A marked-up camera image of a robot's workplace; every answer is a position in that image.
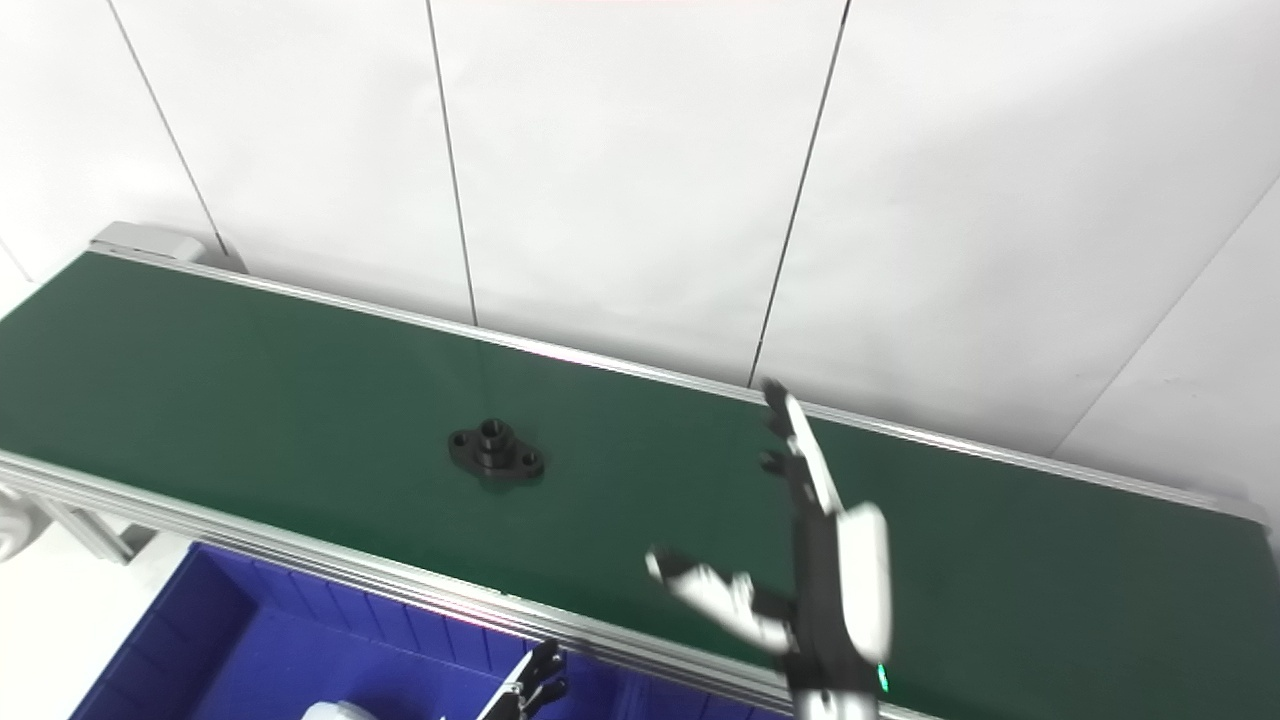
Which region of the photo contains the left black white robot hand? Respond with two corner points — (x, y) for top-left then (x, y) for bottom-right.
(478, 640), (569, 720)

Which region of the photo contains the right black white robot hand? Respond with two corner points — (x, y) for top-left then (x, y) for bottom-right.
(645, 378), (892, 703)

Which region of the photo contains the black flange part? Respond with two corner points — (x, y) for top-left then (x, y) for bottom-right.
(447, 418), (547, 488)

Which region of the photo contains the blue bin with black parts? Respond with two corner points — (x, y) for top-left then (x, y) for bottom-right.
(620, 668), (801, 720)

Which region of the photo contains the blue bin with white parts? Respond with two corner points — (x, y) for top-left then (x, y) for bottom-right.
(70, 543), (621, 720)

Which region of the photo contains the green conveyor belt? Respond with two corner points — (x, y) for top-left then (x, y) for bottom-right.
(0, 222), (1280, 720)
(0, 250), (1280, 720)

